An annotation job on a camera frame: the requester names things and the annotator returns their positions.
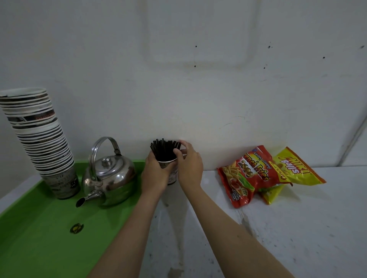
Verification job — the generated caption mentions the person's left hand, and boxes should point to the person's left hand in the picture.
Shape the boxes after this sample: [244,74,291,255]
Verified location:
[140,150,177,200]

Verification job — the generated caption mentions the person's right forearm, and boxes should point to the person's right forearm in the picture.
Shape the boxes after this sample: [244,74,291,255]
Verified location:
[185,186,294,278]

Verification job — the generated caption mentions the person's left forearm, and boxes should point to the person's left forearm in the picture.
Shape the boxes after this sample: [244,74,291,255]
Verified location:
[87,193,161,278]

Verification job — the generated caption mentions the red snack bag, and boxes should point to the red snack bag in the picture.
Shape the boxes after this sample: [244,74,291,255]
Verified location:
[217,145,293,209]

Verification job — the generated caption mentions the person's right hand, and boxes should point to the person's right hand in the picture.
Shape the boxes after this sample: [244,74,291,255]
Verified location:
[173,139,204,192]

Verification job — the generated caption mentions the white speckled table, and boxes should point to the white speckled table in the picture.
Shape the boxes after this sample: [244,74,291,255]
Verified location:
[0,166,367,278]

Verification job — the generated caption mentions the green plastic tray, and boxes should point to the green plastic tray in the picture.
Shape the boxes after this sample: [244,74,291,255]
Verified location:
[0,160,147,278]

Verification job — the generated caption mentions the black sticks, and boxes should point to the black sticks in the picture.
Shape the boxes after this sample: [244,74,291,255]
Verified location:
[150,138,182,161]

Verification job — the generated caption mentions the yellow snack bag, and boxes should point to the yellow snack bag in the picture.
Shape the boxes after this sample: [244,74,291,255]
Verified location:
[259,146,327,205]

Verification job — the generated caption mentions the stack of printed paper cups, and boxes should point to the stack of printed paper cups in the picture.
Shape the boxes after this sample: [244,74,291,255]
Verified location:
[0,87,81,200]

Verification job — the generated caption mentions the printed white paper cup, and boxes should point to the printed white paper cup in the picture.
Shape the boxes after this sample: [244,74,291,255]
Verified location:
[156,154,179,186]

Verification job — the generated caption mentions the steel kettle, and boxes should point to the steel kettle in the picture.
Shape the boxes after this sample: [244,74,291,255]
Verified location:
[75,136,137,208]

